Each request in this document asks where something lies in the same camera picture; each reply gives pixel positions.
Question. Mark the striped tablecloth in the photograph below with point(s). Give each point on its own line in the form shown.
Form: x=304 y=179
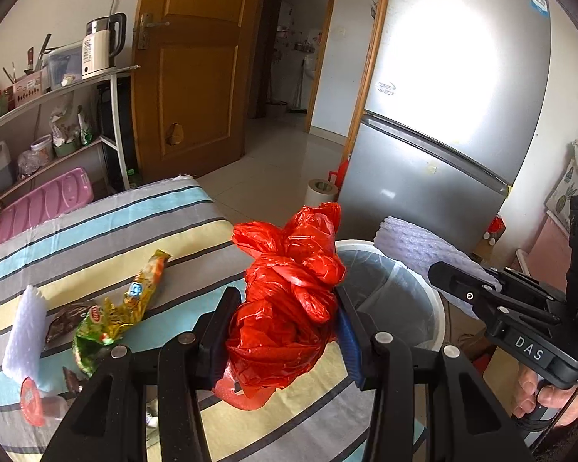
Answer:
x=125 y=231

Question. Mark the brown snack wrapper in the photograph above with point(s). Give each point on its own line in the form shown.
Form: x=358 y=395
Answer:
x=65 y=322

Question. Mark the pink utensil box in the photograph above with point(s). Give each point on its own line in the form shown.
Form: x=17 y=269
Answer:
x=29 y=87

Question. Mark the green orange snack wrapper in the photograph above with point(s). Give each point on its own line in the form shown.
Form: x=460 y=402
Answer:
x=125 y=308

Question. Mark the white plastic tub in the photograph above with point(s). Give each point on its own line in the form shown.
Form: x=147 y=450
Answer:
x=42 y=147

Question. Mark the red thermos jug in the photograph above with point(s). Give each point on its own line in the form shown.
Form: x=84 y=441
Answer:
x=339 y=173

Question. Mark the silver refrigerator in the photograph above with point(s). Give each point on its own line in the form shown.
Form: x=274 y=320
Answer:
x=443 y=106

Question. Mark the wooden door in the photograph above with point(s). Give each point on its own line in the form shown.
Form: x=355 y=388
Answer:
x=192 y=82

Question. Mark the green bowl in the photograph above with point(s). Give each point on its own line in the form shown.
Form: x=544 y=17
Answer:
x=67 y=148

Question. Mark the metal shelf rack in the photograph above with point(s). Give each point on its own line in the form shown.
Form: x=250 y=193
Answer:
x=118 y=125

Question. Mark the white trash bin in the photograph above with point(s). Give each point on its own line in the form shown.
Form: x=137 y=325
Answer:
x=407 y=298

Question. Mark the clear storage box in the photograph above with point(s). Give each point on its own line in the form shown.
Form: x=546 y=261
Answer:
x=62 y=65

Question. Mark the green bottle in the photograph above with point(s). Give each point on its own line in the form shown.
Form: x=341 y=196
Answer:
x=85 y=127

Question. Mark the clear bag of dried goods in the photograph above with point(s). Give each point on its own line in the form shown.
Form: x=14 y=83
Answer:
x=30 y=162

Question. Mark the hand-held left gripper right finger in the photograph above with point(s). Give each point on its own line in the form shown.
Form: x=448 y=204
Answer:
x=350 y=346

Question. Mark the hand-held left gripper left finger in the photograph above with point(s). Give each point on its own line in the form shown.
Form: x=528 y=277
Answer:
x=220 y=344

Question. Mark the red round lid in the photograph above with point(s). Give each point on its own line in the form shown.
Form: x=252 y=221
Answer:
x=32 y=402

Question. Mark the broom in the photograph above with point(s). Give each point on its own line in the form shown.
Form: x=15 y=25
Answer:
x=298 y=101

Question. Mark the white foam piece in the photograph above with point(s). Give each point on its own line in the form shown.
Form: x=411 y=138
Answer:
x=26 y=332

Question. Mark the pineapple print cloth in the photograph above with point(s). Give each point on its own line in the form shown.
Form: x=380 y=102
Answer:
x=561 y=192

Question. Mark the red plastic bag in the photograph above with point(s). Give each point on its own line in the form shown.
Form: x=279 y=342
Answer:
x=279 y=317

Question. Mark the person's right hand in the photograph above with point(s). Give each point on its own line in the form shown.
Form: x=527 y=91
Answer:
x=558 y=402

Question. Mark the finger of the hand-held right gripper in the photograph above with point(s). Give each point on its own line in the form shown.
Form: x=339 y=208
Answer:
x=534 y=298
x=462 y=288

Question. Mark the pink plastic lid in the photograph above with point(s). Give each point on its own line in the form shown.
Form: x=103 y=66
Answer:
x=43 y=207

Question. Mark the white electric kettle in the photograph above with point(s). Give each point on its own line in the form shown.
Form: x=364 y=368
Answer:
x=98 y=50

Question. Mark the white paper roll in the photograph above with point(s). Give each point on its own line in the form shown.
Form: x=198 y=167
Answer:
x=321 y=195

